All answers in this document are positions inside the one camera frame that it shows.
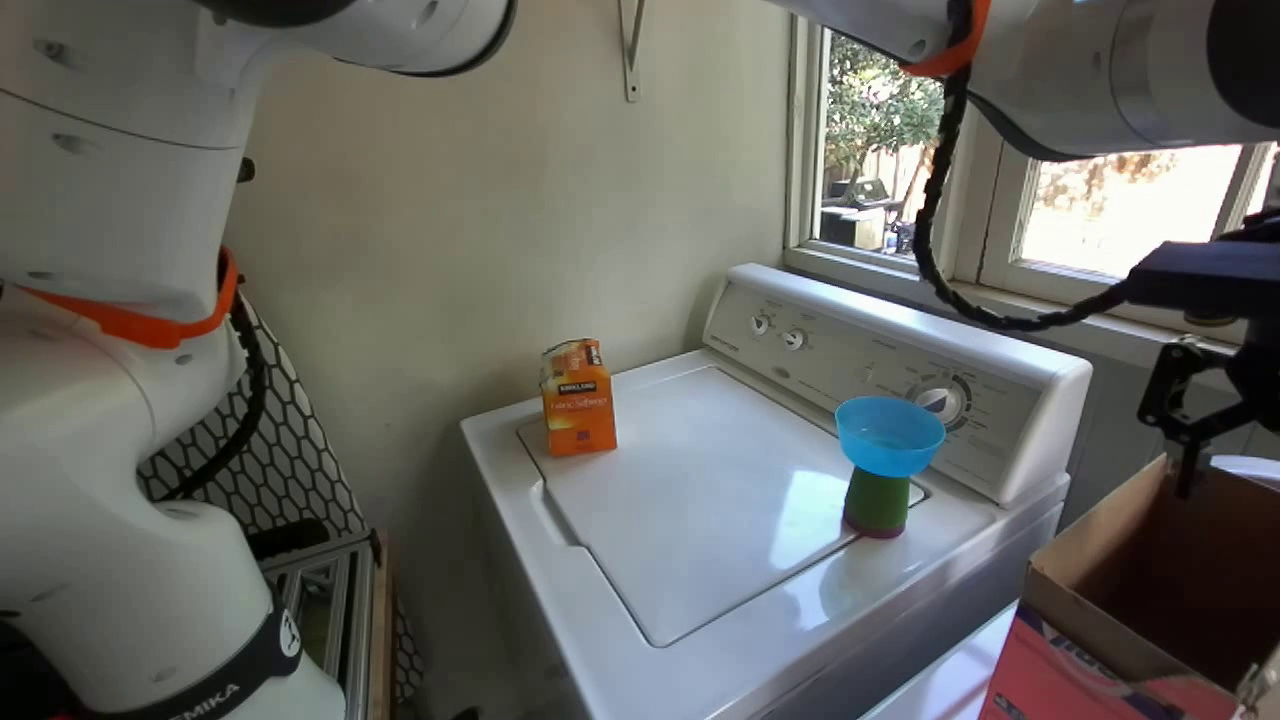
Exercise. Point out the wooden board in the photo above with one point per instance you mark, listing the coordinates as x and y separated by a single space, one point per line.
380 641

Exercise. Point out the blue plastic funnel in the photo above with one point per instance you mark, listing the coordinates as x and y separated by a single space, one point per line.
890 438

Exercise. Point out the green bottle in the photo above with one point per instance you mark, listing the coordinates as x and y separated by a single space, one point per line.
878 506

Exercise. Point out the orange fabric softener box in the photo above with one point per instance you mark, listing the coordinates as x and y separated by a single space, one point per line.
582 405

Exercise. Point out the white window frame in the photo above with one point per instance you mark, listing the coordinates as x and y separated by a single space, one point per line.
804 162

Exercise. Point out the dark vehicle outside window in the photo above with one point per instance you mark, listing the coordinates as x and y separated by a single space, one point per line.
854 227

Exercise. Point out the white washing machine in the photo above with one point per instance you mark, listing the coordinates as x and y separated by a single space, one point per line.
704 506

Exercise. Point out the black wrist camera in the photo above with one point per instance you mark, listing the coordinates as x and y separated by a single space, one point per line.
1201 274

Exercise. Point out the red Tide detergent box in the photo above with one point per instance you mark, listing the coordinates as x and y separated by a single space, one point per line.
1172 585

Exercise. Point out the metal wall bracket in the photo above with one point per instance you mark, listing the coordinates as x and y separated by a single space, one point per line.
629 52

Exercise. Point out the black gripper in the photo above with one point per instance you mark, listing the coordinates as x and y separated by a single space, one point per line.
1260 372

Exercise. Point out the black hexagonal mesh panel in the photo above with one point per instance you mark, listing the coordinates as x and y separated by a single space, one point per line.
295 454

